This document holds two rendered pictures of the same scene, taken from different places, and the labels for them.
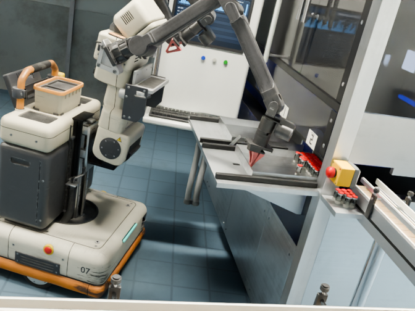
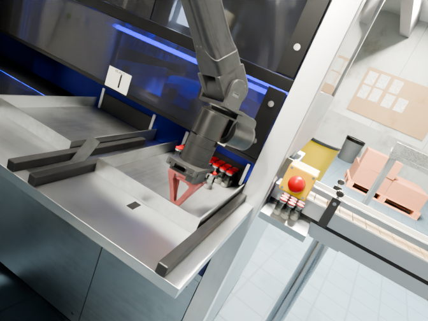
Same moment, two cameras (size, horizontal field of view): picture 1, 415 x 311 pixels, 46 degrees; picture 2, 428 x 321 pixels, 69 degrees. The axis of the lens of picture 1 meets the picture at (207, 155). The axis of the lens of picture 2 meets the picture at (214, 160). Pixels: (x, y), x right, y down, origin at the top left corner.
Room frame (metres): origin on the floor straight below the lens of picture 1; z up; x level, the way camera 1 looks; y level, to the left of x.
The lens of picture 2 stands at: (1.40, 0.27, 1.21)
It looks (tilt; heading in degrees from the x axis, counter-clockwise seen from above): 19 degrees down; 302
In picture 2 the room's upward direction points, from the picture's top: 23 degrees clockwise
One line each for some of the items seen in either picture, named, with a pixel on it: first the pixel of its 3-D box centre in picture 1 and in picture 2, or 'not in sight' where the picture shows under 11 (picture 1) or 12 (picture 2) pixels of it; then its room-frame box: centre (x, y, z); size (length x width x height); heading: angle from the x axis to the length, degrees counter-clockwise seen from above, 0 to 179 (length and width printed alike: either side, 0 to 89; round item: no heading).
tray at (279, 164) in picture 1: (283, 165); (183, 176); (1.83, -0.31, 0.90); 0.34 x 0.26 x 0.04; 105
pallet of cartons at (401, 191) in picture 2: not in sight; (387, 178); (1.80, -5.61, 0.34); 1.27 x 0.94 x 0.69; 7
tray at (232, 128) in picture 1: (259, 133); (85, 120); (2.16, -0.22, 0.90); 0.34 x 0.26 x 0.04; 105
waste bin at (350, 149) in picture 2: not in sight; (350, 149); (2.91, -7.44, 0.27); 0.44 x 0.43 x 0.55; 7
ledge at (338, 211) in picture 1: (345, 207); (286, 217); (1.62, -0.53, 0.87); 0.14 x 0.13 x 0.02; 105
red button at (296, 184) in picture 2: (331, 172); (296, 183); (1.61, -0.44, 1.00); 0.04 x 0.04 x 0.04; 15
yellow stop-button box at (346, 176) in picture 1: (343, 173); (299, 179); (1.62, -0.49, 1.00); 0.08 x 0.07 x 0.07; 105
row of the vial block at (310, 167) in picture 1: (308, 165); (203, 165); (1.86, -0.41, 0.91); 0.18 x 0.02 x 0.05; 15
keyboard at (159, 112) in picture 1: (188, 116); not in sight; (2.43, 0.14, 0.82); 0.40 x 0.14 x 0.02; 95
